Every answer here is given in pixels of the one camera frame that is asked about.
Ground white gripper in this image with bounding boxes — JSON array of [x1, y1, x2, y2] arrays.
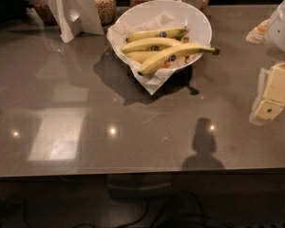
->
[[246, 0, 285, 125]]

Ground white bowl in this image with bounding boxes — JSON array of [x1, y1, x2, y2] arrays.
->
[[114, 0, 213, 72]]

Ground small hidden yellow banana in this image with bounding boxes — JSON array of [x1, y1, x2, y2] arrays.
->
[[126, 51, 158, 64]]

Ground white paper liner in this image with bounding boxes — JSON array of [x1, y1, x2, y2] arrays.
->
[[106, 10, 203, 96]]

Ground white folded card stand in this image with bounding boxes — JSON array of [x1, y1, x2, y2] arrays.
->
[[37, 0, 105, 44]]

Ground left dark glass jar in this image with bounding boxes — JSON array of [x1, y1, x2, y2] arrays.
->
[[33, 5, 57, 26]]

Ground black cable on floor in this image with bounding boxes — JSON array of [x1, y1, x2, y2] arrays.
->
[[0, 190, 236, 228]]

